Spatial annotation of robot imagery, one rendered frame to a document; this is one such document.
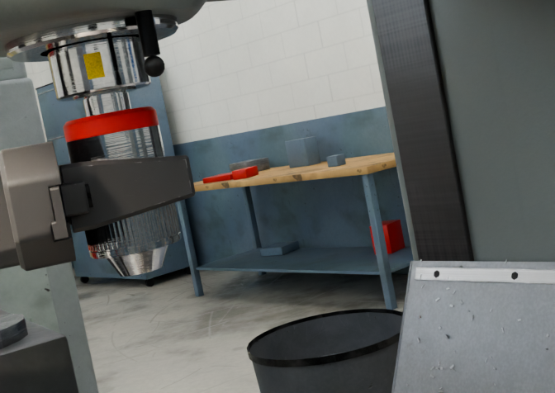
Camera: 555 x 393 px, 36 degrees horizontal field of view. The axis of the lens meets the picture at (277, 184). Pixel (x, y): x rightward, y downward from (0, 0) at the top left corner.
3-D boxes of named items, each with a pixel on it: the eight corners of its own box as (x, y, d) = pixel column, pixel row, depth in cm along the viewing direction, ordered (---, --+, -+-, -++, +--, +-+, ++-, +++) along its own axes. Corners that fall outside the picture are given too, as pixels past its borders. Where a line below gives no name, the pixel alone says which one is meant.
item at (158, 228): (181, 244, 42) (156, 125, 41) (84, 263, 41) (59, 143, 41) (182, 233, 46) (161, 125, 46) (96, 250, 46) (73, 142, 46)
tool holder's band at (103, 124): (156, 125, 41) (152, 104, 41) (59, 143, 41) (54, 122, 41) (161, 125, 46) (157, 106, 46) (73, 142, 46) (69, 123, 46)
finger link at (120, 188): (195, 206, 42) (68, 233, 41) (183, 143, 42) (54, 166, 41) (201, 208, 41) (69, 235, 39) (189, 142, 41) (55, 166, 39)
